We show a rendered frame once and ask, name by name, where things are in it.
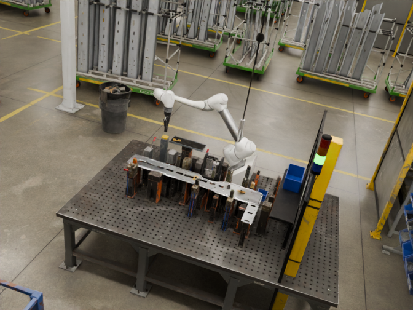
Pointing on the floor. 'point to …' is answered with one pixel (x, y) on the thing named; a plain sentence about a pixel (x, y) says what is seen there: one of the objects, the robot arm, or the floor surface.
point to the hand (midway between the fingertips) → (166, 128)
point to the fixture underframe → (147, 257)
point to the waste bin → (114, 106)
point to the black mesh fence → (298, 209)
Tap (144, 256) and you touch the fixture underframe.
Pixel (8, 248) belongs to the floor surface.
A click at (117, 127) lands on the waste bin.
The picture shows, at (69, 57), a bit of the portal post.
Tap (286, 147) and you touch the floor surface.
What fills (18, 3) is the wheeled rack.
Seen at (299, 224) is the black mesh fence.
